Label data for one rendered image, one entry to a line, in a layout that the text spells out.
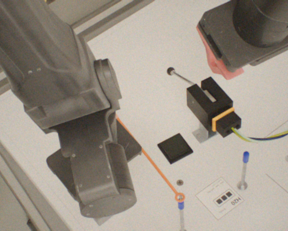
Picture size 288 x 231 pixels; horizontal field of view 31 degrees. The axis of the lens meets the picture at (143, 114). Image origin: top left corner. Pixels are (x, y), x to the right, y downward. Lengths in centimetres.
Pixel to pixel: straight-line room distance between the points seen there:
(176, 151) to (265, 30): 33
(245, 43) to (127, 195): 19
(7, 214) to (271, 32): 151
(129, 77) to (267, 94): 23
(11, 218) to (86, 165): 141
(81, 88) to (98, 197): 11
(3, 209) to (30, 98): 145
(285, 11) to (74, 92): 19
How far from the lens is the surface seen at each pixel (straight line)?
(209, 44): 53
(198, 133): 79
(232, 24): 52
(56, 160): 63
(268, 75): 88
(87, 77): 44
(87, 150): 50
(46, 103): 45
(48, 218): 105
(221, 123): 71
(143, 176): 76
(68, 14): 186
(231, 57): 51
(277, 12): 46
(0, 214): 188
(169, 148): 77
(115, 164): 51
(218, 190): 74
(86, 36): 96
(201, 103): 72
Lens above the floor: 176
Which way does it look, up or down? 62 degrees down
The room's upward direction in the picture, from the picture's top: 105 degrees clockwise
